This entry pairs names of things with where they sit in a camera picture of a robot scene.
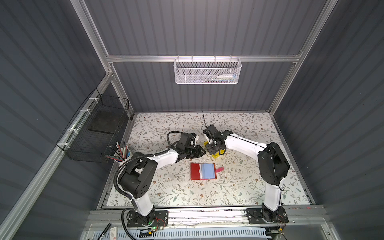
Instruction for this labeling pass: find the yellow plastic card tray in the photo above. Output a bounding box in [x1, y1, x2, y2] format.
[204, 142, 226, 159]

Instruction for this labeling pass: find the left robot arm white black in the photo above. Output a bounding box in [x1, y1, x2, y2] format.
[113, 131, 206, 217]

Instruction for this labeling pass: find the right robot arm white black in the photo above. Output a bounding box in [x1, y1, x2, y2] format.
[203, 125, 290, 213]

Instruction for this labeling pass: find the floral table mat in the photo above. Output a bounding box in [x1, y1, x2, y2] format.
[103, 112, 313, 208]

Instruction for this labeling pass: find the white tube in basket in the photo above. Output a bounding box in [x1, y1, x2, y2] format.
[217, 74, 238, 81]

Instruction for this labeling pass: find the white pen cup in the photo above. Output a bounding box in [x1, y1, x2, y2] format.
[104, 142, 132, 164]

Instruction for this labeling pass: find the black corrugated cable conduit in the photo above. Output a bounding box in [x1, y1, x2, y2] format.
[113, 130, 187, 240]

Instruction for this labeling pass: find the white wire mesh basket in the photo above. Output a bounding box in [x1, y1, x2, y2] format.
[173, 59, 242, 85]

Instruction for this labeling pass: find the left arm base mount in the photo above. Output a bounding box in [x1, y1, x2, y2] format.
[125, 210, 169, 228]

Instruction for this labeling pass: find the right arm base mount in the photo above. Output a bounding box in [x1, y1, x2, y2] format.
[244, 207, 289, 225]

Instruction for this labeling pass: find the black wire mesh basket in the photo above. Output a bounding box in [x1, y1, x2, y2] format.
[57, 90, 130, 163]

